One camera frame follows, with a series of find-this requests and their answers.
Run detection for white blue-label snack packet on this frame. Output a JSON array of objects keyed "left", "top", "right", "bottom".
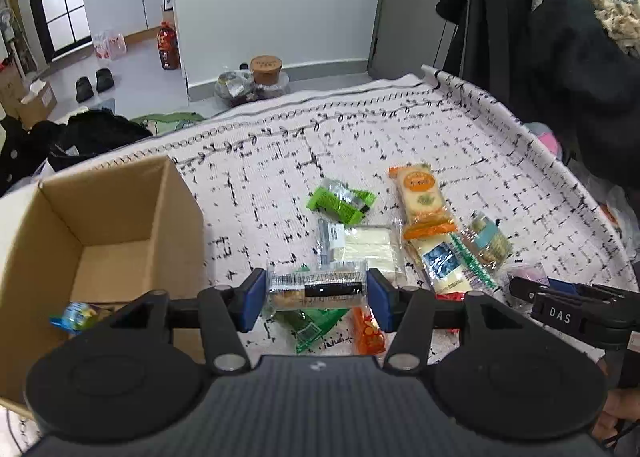
[{"left": 406, "top": 231, "right": 497, "bottom": 296}]

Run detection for small cardboard box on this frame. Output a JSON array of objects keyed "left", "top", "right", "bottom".
[{"left": 15, "top": 80, "right": 58, "bottom": 129}]

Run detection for pink snack packet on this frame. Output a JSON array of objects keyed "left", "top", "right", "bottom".
[{"left": 509, "top": 261, "right": 550, "bottom": 284}]

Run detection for person's right hand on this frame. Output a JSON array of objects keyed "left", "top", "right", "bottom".
[{"left": 592, "top": 386, "right": 640, "bottom": 444}]

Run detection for red liquid bottle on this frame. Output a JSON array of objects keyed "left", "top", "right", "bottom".
[{"left": 158, "top": 22, "right": 181, "bottom": 71}]

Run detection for white black-patterned blanket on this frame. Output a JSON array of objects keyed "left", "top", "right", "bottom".
[{"left": 0, "top": 64, "right": 638, "bottom": 455}]

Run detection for hanging black coat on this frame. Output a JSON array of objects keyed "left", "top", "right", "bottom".
[{"left": 435, "top": 0, "right": 586, "bottom": 124}]

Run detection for orange cracker packet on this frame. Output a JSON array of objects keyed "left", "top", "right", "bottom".
[{"left": 389, "top": 163, "right": 459, "bottom": 241}]

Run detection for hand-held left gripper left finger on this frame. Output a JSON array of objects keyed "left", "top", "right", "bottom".
[{"left": 102, "top": 268, "right": 267, "bottom": 375}]

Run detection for clear white wafer packet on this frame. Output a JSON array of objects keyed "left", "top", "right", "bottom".
[{"left": 318, "top": 218, "right": 404, "bottom": 284}]

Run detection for clear plastic container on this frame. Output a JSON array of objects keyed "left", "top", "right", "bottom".
[{"left": 254, "top": 72, "right": 291, "bottom": 100}]

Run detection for clear teal-label cookie packet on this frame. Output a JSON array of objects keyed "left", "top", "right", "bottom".
[{"left": 459, "top": 212, "right": 514, "bottom": 269}]

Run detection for clear black-label cracker packet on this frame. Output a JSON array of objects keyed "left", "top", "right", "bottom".
[{"left": 266, "top": 261, "right": 369, "bottom": 320}]

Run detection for pink cloth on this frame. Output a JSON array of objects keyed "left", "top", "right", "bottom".
[{"left": 525, "top": 122, "right": 562, "bottom": 159}]

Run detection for black fleece jacket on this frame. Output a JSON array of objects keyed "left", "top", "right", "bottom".
[{"left": 529, "top": 0, "right": 640, "bottom": 189}]

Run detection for black bag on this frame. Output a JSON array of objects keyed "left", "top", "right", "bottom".
[{"left": 47, "top": 110, "right": 153, "bottom": 173}]

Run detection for clear plastic bag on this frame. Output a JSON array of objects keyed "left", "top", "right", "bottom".
[{"left": 215, "top": 70, "right": 257, "bottom": 106}]

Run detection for grey door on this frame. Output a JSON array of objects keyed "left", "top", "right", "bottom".
[{"left": 367, "top": 0, "right": 473, "bottom": 84}]

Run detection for green cloth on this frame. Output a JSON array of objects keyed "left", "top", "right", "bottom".
[{"left": 131, "top": 112, "right": 206, "bottom": 134}]

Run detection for blue yellow snack packet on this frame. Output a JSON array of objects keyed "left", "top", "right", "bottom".
[{"left": 49, "top": 302, "right": 102, "bottom": 334}]

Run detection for pack of water bottles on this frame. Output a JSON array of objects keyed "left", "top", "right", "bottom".
[{"left": 92, "top": 30, "right": 127, "bottom": 61}]

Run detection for bright green snack packet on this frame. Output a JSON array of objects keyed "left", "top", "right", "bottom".
[{"left": 307, "top": 177, "right": 377, "bottom": 224}]

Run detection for small orange snack packet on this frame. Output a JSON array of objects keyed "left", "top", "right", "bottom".
[{"left": 352, "top": 304, "right": 389, "bottom": 356}]

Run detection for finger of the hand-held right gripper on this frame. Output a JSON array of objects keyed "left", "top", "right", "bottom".
[
  {"left": 509, "top": 276, "right": 551, "bottom": 307},
  {"left": 547, "top": 278, "right": 637, "bottom": 307}
]

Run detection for dark green snack packet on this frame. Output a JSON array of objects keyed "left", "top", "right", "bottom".
[{"left": 276, "top": 307, "right": 347, "bottom": 354}]

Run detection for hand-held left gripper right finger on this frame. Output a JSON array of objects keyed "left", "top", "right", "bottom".
[{"left": 366, "top": 268, "right": 531, "bottom": 374}]

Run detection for beige fluffy garment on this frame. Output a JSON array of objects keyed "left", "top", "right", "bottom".
[{"left": 585, "top": 0, "right": 640, "bottom": 56}]

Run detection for black clothing pile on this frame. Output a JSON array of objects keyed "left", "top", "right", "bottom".
[{"left": 0, "top": 116, "right": 62, "bottom": 196}]

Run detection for jar with cork lid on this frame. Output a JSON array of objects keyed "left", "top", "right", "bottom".
[{"left": 250, "top": 55, "right": 285, "bottom": 86}]

